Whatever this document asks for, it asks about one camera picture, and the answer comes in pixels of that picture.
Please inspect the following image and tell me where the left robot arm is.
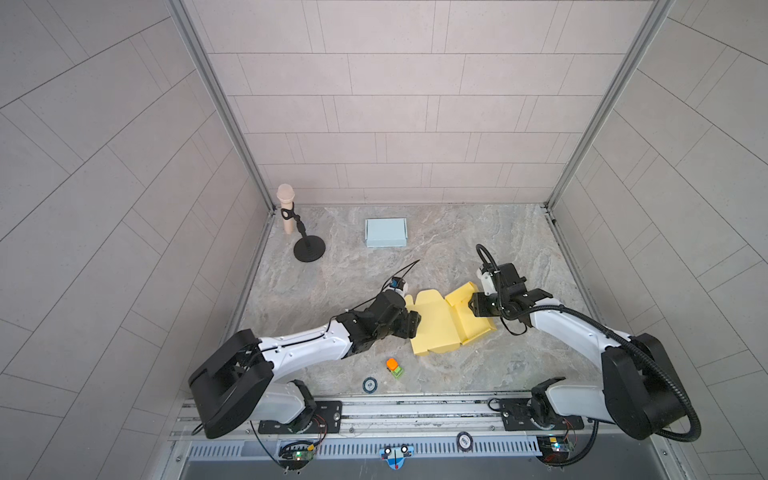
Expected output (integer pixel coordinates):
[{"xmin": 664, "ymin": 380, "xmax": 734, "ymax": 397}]
[{"xmin": 188, "ymin": 289, "xmax": 421, "ymax": 439}]

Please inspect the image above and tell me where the green circuit board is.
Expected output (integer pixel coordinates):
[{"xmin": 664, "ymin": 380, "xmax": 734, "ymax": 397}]
[
  {"xmin": 536, "ymin": 436, "xmax": 574, "ymax": 464},
  {"xmin": 278, "ymin": 440, "xmax": 317, "ymax": 471}
]

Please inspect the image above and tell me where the light blue paper box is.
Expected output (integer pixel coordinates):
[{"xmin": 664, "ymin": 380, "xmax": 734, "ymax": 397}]
[{"xmin": 365, "ymin": 218, "xmax": 408, "ymax": 248}]

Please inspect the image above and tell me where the right green circuit board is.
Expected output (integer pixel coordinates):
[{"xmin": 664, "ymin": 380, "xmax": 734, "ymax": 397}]
[{"xmin": 536, "ymin": 436, "xmax": 574, "ymax": 464}]

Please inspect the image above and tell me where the yellow paper box stack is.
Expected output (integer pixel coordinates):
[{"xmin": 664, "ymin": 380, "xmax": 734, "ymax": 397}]
[{"xmin": 405, "ymin": 282, "xmax": 497, "ymax": 356}]

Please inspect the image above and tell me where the black corrugated cable conduit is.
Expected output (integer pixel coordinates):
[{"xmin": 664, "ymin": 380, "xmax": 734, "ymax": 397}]
[{"xmin": 475, "ymin": 243, "xmax": 703, "ymax": 444}]

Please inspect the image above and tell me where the left green circuit board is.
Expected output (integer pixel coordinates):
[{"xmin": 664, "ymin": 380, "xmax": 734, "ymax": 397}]
[{"xmin": 278, "ymin": 440, "xmax": 317, "ymax": 471}]

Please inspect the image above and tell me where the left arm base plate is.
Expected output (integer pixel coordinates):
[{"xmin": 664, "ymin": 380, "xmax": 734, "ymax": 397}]
[{"xmin": 258, "ymin": 401, "xmax": 343, "ymax": 435}]

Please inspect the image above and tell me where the round black white disc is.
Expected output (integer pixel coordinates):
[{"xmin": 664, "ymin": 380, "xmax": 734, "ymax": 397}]
[{"xmin": 456, "ymin": 431, "xmax": 474, "ymax": 453}]

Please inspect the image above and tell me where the orange green toy block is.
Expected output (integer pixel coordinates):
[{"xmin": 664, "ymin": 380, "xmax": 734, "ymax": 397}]
[{"xmin": 386, "ymin": 358, "xmax": 404, "ymax": 379}]

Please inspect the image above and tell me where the black microphone stand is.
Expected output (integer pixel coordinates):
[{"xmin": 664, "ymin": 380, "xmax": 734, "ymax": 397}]
[{"xmin": 281, "ymin": 208, "xmax": 326, "ymax": 263}]

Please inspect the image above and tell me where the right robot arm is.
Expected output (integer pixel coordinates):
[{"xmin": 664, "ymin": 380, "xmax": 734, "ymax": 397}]
[{"xmin": 469, "ymin": 261, "xmax": 702, "ymax": 442}]

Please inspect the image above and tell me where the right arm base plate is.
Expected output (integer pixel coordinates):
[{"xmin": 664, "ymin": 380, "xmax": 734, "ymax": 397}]
[{"xmin": 487, "ymin": 398, "xmax": 585, "ymax": 432}]

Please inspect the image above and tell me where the beige microphone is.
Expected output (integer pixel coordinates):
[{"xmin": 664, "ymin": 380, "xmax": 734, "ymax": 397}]
[{"xmin": 276, "ymin": 183, "xmax": 296, "ymax": 235}]

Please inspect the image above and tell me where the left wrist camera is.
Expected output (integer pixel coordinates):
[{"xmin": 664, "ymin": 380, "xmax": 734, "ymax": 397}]
[{"xmin": 384, "ymin": 276, "xmax": 407, "ymax": 296}]

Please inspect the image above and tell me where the blue sticker marker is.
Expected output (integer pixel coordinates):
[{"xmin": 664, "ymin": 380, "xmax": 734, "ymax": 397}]
[{"xmin": 379, "ymin": 444, "xmax": 414, "ymax": 471}]

